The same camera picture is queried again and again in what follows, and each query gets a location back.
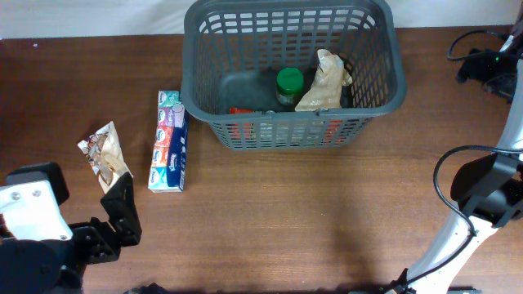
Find brown snack pouch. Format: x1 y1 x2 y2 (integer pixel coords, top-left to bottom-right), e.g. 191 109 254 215
78 121 132 194

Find Kleenex tissue multipack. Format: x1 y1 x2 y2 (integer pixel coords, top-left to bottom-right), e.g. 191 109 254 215
148 91 189 193

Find orange spaghetti pasta packet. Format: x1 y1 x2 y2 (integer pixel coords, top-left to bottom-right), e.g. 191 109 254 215
212 108 359 150

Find grey plastic shopping basket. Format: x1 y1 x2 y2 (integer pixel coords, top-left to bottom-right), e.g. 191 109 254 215
181 0 406 150

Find green lid glass jar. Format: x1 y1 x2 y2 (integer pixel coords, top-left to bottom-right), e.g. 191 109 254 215
276 67 304 106

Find beige pasta bag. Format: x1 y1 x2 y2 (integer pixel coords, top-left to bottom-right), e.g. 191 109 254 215
295 49 353 112

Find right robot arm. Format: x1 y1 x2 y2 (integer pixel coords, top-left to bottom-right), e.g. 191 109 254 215
384 18 522 293

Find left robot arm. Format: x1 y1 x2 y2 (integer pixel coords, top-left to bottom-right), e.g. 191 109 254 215
1 163 142 293

